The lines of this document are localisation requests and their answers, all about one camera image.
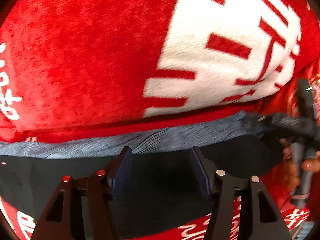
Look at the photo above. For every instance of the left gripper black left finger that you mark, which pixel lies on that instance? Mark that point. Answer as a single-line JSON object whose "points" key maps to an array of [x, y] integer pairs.
{"points": [[63, 217]]}

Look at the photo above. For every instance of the red wedding bedspread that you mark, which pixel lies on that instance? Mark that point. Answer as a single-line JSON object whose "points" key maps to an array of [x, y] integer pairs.
{"points": [[82, 69]]}

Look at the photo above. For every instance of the black pants with blue trim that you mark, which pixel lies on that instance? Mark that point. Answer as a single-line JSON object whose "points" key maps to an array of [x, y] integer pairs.
{"points": [[161, 191]]}

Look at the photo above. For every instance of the operator right hand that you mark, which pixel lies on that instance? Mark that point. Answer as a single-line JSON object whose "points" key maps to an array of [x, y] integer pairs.
{"points": [[290, 171]]}

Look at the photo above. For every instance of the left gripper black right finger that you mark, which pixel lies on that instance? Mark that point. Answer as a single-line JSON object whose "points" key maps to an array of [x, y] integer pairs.
{"points": [[238, 203]]}

